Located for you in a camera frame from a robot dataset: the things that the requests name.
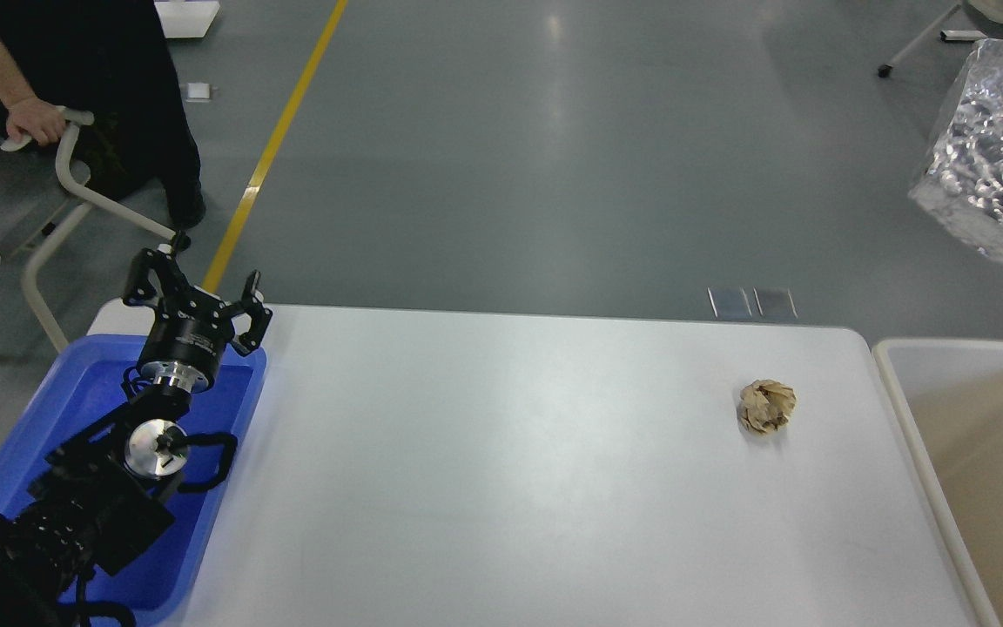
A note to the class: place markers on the right floor metal plate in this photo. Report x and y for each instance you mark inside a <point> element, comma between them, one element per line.
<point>775,303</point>

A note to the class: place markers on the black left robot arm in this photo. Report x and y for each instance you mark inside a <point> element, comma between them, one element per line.
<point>101,502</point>

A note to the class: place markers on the floor metal plate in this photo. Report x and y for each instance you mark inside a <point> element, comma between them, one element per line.
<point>730,304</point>
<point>775,303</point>

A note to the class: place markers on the crumpled brown paper ball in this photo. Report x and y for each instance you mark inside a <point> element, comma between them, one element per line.
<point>766,406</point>

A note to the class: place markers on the beige plastic bin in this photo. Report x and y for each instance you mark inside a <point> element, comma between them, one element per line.
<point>948,396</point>

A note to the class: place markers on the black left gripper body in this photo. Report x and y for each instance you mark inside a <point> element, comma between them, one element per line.
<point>187,341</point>

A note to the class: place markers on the blue plastic tray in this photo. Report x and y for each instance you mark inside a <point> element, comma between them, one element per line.
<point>84,383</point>

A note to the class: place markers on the white floor power adapter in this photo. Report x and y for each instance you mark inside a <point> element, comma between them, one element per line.
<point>197,92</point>

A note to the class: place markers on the white floor base plate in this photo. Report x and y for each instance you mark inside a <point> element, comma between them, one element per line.
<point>186,20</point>

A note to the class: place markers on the left floor metal plate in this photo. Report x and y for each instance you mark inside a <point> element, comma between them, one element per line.
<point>730,304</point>

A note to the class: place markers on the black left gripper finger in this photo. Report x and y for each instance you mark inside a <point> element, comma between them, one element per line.
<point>251,305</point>
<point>155,279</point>

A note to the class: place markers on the person in black clothes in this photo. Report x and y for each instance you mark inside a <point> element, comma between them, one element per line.
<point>109,58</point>

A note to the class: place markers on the silver foil bag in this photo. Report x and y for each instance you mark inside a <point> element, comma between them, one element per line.
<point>961,182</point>

